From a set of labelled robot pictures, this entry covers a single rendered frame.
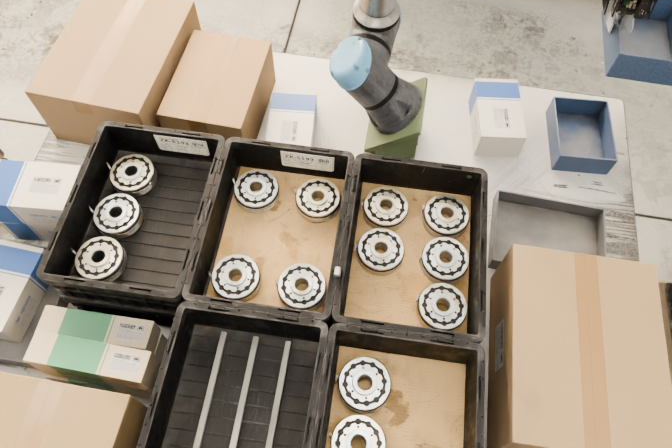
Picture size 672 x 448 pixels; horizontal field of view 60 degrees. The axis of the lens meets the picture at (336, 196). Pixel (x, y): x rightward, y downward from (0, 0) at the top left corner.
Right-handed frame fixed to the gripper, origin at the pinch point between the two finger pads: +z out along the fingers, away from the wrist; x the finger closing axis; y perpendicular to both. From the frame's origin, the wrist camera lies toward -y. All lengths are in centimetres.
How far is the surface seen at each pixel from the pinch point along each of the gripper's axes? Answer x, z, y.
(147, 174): -100, 16, 42
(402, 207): -40, 22, 39
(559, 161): -2.4, 37.6, 10.6
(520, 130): -13.7, 32.0, 6.1
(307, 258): -60, 23, 55
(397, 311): -38, 25, 63
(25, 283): -121, 21, 72
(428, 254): -33, 23, 50
